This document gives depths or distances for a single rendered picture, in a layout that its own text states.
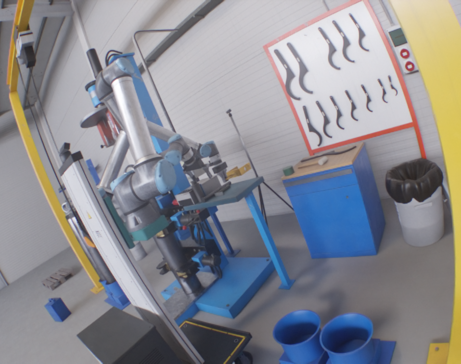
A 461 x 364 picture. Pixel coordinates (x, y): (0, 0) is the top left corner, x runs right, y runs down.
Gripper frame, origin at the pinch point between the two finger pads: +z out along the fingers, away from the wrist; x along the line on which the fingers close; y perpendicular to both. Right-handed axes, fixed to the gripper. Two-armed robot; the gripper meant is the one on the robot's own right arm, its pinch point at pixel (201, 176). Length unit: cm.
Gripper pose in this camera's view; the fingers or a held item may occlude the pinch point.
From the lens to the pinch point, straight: 179.4
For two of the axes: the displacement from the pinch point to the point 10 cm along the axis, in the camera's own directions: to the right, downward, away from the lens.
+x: 8.5, -1.5, -5.1
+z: 4.6, 7.0, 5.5
